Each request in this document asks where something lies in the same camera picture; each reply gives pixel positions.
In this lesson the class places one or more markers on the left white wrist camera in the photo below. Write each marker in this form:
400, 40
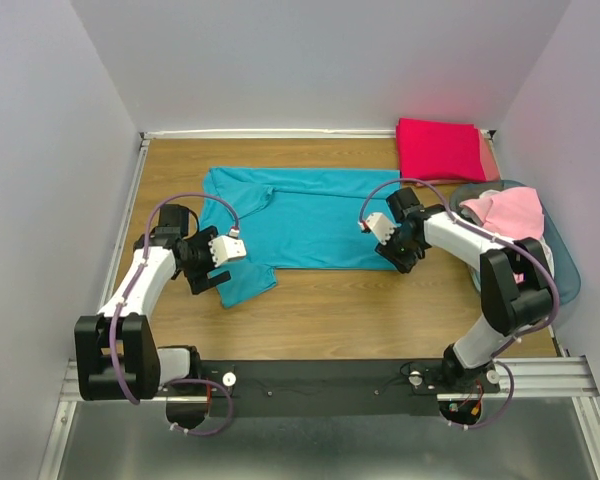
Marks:
225, 249

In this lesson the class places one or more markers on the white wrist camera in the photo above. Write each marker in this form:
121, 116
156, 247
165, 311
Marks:
380, 226
225, 249

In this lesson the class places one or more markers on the teal t shirt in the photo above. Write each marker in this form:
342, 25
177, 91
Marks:
293, 219

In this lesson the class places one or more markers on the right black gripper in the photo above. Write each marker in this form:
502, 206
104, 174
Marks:
401, 263

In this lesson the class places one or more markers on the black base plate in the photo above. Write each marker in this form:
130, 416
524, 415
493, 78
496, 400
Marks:
322, 388

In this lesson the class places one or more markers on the folded magenta t shirt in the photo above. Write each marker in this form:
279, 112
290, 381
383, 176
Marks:
412, 137

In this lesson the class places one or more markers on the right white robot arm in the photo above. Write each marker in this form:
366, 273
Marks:
518, 294

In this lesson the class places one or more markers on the aluminium rail frame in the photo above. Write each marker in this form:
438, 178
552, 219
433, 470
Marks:
299, 309

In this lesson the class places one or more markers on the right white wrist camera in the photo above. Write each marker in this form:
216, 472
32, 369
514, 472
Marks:
380, 226

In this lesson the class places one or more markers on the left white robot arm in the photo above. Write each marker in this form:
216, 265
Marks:
116, 355

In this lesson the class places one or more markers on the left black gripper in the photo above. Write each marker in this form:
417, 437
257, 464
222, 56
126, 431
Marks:
200, 280

